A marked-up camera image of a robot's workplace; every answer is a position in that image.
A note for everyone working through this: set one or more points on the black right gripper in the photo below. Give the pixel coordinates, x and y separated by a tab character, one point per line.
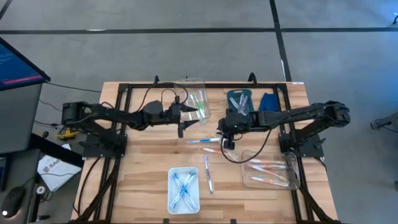
228	124

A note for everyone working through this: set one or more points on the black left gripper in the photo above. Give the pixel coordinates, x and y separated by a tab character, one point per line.
175	115

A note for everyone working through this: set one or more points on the green toothbrush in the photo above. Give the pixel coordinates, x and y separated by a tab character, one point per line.
195	107
191	101
199	110
202	100

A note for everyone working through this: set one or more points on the purple toothbrush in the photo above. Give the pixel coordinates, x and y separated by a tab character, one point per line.
237	107
243	107
241	99
233	102
246	101

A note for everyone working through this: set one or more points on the narrow clear plastic bin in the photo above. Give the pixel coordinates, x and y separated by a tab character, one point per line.
186	88

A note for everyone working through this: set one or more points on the wide clear plastic bin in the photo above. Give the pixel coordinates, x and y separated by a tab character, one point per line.
270	154

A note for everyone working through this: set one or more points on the white plastic bin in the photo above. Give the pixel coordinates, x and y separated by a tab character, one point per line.
183	169

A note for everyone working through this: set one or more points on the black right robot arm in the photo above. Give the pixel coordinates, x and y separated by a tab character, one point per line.
295	113

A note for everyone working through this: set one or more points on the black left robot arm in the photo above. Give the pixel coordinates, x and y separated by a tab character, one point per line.
109	116

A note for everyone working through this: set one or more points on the teal plastic bin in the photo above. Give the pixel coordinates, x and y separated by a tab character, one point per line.
231	93

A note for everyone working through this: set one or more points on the blue cloth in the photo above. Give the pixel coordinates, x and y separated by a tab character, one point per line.
269	102

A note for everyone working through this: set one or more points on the white table label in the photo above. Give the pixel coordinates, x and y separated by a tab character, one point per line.
298	83

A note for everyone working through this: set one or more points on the white paper sheet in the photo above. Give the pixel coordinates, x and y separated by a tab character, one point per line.
56	171

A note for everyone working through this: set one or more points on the grey stand leg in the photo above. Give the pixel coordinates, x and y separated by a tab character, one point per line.
388	121

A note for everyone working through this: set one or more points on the white tape roll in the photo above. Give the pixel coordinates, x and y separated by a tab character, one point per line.
41	190

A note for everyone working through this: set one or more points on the black computer monitor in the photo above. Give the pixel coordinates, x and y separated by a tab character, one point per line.
15	68

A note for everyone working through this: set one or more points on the black keyboard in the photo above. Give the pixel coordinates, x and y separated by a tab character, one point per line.
2	174

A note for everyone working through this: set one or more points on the black computer mouse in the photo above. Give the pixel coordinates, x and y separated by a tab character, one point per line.
12	200

